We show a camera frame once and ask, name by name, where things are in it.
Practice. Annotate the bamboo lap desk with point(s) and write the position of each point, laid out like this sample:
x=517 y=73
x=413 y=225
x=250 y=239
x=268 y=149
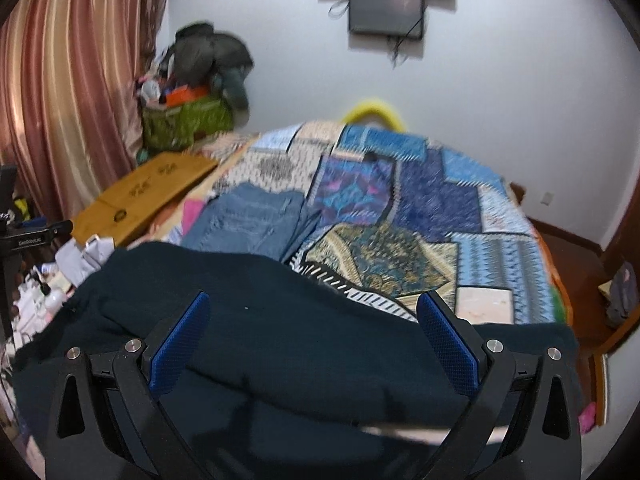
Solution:
x=126 y=209

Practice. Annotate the patchwork blue bedspread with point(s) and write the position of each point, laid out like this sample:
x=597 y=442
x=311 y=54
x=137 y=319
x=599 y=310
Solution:
x=390 y=214

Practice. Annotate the grey backpack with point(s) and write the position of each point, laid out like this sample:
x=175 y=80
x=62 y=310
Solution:
x=624 y=295

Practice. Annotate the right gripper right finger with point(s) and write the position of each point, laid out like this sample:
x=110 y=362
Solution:
x=542 y=440

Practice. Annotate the pink croc shoe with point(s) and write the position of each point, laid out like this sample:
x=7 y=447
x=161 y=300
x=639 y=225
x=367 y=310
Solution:
x=587 y=418

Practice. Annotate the small wall monitor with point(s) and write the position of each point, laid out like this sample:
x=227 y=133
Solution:
x=389 y=18

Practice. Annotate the green storage bag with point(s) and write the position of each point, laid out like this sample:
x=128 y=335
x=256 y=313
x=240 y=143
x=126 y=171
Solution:
x=176 y=128

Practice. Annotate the wooden bed frame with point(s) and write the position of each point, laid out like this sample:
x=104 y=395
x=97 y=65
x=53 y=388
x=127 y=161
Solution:
x=580 y=268

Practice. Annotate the folded blue jeans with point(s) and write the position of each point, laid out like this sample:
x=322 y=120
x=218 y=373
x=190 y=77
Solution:
x=251 y=220

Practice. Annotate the pink striped curtain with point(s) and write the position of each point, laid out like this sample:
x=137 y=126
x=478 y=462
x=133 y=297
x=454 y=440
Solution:
x=69 y=118

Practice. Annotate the dark navy pants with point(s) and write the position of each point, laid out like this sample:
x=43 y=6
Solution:
x=291 y=379

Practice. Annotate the dark jacket pile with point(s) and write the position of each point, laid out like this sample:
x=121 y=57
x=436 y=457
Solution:
x=199 y=52

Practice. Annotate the pink cloth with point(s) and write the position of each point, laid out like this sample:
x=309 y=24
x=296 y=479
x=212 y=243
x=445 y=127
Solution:
x=190 y=212

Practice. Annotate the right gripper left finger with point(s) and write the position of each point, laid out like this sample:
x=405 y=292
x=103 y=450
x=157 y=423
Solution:
x=106 y=421

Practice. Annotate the wall power outlet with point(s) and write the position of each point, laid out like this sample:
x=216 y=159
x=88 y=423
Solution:
x=547 y=198

